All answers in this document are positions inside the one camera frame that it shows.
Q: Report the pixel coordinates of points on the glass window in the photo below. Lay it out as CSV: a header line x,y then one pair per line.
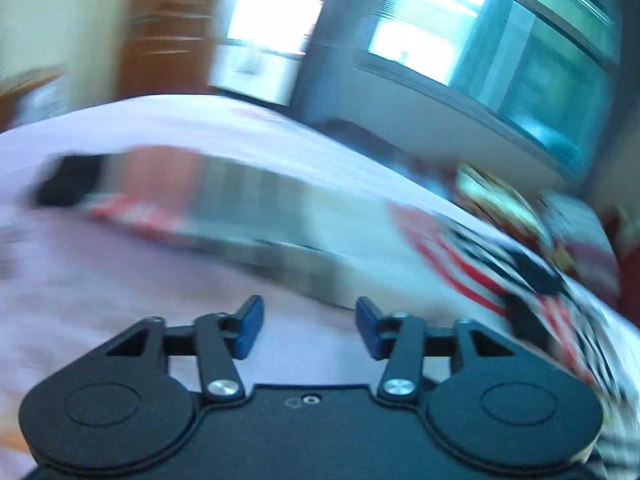
x,y
500,45

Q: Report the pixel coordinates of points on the wooden wardrobe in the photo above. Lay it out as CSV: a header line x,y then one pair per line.
x,y
167,30

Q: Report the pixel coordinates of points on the folded colourful printed blanket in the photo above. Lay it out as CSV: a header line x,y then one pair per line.
x,y
500,200

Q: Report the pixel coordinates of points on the red black striped knit sweater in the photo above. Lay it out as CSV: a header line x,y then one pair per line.
x,y
450,240

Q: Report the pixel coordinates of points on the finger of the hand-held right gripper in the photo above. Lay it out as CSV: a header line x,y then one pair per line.
x,y
535,270

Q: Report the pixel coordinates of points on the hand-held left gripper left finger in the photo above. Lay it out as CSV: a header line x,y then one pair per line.
x,y
250,327

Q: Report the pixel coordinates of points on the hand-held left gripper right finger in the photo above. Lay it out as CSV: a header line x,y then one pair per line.
x,y
369,330

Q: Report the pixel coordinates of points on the grey blue curtain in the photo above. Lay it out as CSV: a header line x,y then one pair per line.
x,y
340,50

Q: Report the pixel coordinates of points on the pink bed sheet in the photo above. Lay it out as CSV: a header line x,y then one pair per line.
x,y
125,285

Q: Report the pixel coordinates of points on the striped pillow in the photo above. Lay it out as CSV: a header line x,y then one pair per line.
x,y
580,240

